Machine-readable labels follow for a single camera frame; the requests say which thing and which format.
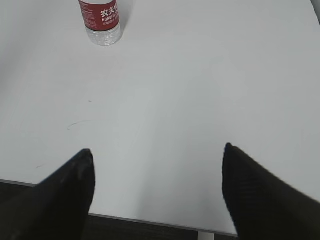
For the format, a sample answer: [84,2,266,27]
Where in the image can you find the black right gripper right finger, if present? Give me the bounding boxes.
[222,143,320,240]

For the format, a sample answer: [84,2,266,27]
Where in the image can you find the white table leg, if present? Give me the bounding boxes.
[197,231,215,240]

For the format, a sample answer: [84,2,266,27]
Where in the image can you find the clear water bottle red label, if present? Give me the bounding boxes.
[79,0,122,46]

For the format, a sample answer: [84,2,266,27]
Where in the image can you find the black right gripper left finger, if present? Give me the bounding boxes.
[0,149,96,240]

